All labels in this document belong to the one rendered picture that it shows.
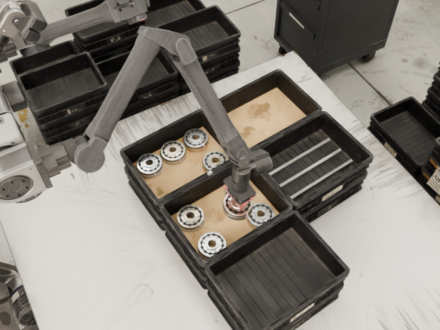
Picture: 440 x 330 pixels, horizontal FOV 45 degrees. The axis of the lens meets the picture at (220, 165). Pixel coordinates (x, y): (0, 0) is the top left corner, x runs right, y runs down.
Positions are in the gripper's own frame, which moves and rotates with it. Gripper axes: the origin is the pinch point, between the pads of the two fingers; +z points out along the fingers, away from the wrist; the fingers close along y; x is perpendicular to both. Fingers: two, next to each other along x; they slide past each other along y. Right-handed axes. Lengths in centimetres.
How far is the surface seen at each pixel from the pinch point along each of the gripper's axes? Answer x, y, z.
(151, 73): -36, 133, 68
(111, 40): -24, 157, 56
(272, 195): -18.7, 2.4, 14.7
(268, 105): -48, 44, 20
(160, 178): 10.5, 36.3, 22.6
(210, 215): 3.3, 11.1, 21.7
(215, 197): -2.5, 16.8, 21.6
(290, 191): -28.4, 2.7, 20.4
